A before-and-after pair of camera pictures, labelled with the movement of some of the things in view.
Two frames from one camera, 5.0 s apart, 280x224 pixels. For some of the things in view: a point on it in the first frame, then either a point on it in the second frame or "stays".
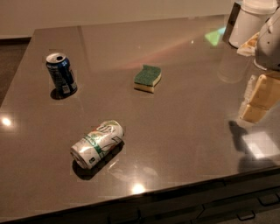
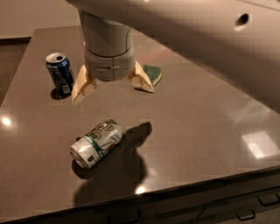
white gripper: [269, 48] → [109, 66]
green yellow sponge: [147, 79] stays
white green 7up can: [98, 143] stays
